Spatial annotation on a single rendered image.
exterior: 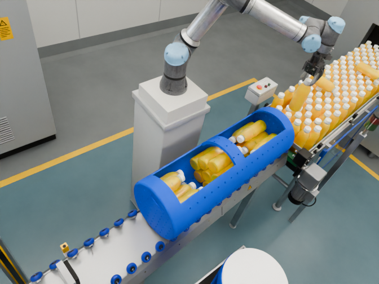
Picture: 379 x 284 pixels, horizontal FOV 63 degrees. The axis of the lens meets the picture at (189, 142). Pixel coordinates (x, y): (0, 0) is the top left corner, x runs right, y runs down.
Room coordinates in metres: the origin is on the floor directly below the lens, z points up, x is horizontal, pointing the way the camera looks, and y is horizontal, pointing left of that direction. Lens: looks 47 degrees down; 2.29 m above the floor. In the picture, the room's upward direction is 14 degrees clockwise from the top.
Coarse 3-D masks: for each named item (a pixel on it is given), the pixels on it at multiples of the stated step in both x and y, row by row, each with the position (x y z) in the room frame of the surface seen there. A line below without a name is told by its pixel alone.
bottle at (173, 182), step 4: (172, 176) 0.82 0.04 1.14; (176, 176) 0.83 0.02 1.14; (164, 180) 0.80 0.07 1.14; (168, 180) 0.79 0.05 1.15; (172, 180) 0.80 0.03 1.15; (176, 180) 0.81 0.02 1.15; (180, 180) 0.83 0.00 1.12; (168, 184) 0.78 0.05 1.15; (172, 184) 0.78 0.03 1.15; (176, 184) 0.79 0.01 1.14; (172, 188) 0.77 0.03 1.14; (176, 188) 0.78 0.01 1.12
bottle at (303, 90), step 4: (304, 84) 1.44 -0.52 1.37; (300, 88) 1.44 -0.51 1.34; (304, 88) 1.43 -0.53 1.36; (308, 88) 1.43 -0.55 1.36; (296, 92) 1.44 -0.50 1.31; (300, 92) 1.43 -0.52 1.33; (304, 92) 1.42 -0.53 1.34; (308, 92) 1.43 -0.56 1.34; (296, 96) 1.43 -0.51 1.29; (300, 96) 1.42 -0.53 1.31; (304, 96) 1.42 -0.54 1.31; (292, 100) 1.44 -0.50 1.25; (296, 100) 1.42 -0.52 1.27; (300, 100) 1.42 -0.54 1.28; (304, 100) 1.42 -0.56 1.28; (292, 104) 1.43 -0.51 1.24; (296, 104) 1.42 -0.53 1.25; (300, 104) 1.42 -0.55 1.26; (292, 108) 1.42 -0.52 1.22; (296, 108) 1.42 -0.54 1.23; (300, 108) 1.43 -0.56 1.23
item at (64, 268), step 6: (60, 264) 0.37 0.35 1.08; (66, 264) 0.38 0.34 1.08; (60, 270) 0.35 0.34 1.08; (66, 270) 0.35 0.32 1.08; (72, 270) 0.36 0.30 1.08; (66, 276) 0.34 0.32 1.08; (72, 276) 0.34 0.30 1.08; (66, 282) 0.33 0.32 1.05; (72, 282) 0.32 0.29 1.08; (78, 282) 0.34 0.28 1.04
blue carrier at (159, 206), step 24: (240, 120) 1.30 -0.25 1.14; (264, 120) 1.38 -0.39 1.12; (288, 120) 1.31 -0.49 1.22; (216, 144) 1.01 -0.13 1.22; (264, 144) 1.10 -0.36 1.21; (288, 144) 1.22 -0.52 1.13; (168, 168) 0.90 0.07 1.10; (192, 168) 1.00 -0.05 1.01; (240, 168) 0.93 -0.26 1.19; (144, 192) 0.70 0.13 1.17; (168, 192) 0.68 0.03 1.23; (216, 192) 0.78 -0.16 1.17; (144, 216) 0.69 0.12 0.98; (168, 216) 0.60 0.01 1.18; (192, 216) 0.66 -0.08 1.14
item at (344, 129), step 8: (376, 96) 2.26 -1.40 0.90; (368, 104) 2.12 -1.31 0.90; (376, 104) 2.34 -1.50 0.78; (360, 112) 2.00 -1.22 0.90; (344, 128) 1.76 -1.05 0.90; (336, 136) 1.67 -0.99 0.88; (312, 152) 1.44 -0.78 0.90; (320, 152) 1.54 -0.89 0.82; (312, 160) 1.46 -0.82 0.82; (296, 168) 1.45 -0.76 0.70; (296, 176) 1.58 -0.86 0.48; (288, 192) 1.57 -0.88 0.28; (280, 200) 1.57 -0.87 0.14; (280, 208) 1.58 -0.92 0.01
